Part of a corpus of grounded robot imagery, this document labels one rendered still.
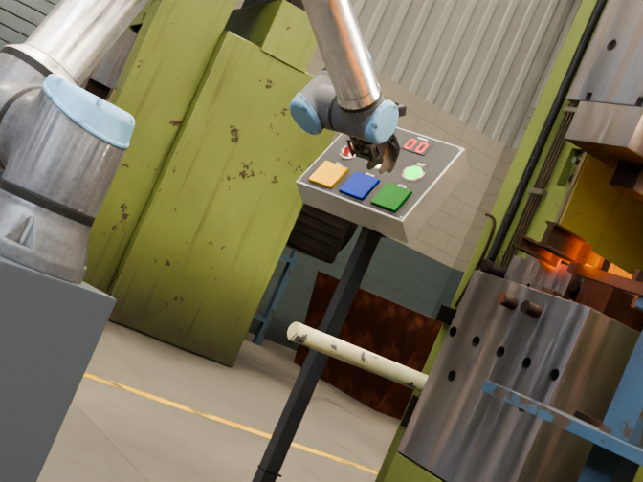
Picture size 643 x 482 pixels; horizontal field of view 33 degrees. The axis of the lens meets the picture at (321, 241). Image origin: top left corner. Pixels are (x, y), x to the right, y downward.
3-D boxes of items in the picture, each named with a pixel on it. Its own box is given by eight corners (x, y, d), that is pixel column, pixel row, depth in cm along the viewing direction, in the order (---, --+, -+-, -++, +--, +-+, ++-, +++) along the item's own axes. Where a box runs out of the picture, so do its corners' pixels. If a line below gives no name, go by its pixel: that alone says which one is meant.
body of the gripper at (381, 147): (351, 157, 252) (338, 119, 244) (372, 133, 256) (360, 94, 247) (377, 165, 248) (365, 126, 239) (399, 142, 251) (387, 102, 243)
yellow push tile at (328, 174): (331, 187, 274) (348, 167, 278) (308, 178, 278) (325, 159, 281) (332, 191, 276) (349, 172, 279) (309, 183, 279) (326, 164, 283)
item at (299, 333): (292, 343, 249) (301, 322, 250) (281, 338, 254) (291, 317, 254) (432, 399, 272) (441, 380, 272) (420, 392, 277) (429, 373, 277)
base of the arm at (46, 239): (5, 260, 150) (34, 194, 151) (-63, 222, 162) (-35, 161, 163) (104, 294, 165) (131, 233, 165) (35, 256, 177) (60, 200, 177)
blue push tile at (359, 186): (362, 198, 268) (379, 179, 272) (338, 189, 273) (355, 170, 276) (363, 203, 270) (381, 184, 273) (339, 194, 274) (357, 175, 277)
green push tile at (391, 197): (395, 210, 263) (411, 190, 266) (370, 201, 267) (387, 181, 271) (396, 215, 264) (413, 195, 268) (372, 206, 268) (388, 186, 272)
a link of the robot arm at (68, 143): (40, 196, 153) (91, 82, 154) (-27, 165, 164) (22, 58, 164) (116, 227, 166) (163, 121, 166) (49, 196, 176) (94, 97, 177)
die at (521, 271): (561, 300, 231) (577, 264, 231) (501, 281, 248) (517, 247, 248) (682, 361, 252) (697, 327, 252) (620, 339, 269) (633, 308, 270)
